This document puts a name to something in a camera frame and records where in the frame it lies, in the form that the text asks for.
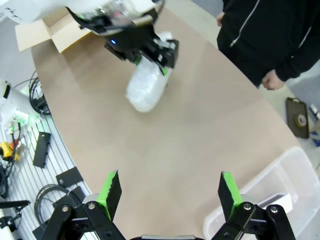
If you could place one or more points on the white base unit green light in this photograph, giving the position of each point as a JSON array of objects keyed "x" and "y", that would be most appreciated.
[{"x": 17, "y": 102}]

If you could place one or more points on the person's right hand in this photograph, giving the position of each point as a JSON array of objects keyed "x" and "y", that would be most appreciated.
[{"x": 220, "y": 18}]

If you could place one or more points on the brown cardboard box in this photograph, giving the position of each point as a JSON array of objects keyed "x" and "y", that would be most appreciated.
[{"x": 62, "y": 35}]

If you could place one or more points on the clear plastic bin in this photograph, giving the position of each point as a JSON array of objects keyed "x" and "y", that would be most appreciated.
[{"x": 287, "y": 175}]

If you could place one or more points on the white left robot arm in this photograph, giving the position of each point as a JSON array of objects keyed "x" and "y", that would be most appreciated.
[{"x": 37, "y": 10}]

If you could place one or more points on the black flat bracket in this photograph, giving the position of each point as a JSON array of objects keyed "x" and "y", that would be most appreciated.
[
  {"x": 70, "y": 177},
  {"x": 77, "y": 193}
]

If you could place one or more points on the person's left hand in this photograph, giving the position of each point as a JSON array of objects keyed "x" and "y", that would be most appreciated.
[{"x": 273, "y": 81}]

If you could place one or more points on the person torso in black jacket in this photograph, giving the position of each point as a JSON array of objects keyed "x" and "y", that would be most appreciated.
[{"x": 270, "y": 30}]

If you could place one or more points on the slotted aluminium base plate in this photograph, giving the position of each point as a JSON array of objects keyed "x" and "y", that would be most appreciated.
[{"x": 25, "y": 180}]

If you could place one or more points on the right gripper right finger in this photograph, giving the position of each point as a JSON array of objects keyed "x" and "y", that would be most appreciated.
[{"x": 228, "y": 190}]

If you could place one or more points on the thin black rod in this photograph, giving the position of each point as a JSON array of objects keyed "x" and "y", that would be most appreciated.
[{"x": 15, "y": 203}]

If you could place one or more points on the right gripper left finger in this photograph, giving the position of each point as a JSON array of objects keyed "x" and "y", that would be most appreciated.
[{"x": 111, "y": 190}]

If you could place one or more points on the long black bar bracket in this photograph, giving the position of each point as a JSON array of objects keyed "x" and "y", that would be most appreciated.
[{"x": 41, "y": 150}]

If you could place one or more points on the white unwrapped digital clock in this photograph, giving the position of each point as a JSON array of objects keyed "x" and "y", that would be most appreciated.
[{"x": 277, "y": 201}]

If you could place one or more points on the yellow emergency stop button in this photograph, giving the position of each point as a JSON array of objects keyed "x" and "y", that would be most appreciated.
[{"x": 8, "y": 151}]

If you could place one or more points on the dark rectangular tray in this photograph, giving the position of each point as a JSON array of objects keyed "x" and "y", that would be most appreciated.
[{"x": 293, "y": 120}]

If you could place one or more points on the person's left forearm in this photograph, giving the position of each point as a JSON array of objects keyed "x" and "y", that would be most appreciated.
[{"x": 300, "y": 62}]

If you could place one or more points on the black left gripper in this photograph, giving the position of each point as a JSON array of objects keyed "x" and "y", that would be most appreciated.
[{"x": 132, "y": 43}]

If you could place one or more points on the bubble-wrapped clock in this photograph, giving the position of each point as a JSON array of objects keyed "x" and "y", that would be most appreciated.
[{"x": 145, "y": 90}]

